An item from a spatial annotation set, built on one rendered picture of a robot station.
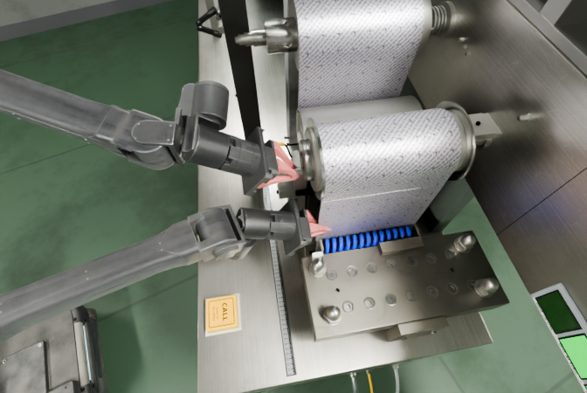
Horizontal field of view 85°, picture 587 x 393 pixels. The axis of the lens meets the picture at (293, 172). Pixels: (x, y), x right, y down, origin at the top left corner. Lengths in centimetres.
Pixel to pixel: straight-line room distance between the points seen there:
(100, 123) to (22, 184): 215
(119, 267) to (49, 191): 196
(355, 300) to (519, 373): 137
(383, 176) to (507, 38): 30
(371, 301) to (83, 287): 51
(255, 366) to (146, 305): 116
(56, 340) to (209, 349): 103
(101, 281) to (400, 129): 52
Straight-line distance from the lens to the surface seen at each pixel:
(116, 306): 196
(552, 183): 61
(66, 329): 176
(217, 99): 50
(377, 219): 71
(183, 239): 55
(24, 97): 59
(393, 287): 73
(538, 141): 61
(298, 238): 61
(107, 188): 232
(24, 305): 60
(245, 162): 49
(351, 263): 72
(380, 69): 71
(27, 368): 178
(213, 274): 87
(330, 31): 63
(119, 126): 50
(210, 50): 145
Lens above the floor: 171
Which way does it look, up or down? 56 degrees down
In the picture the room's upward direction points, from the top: straight up
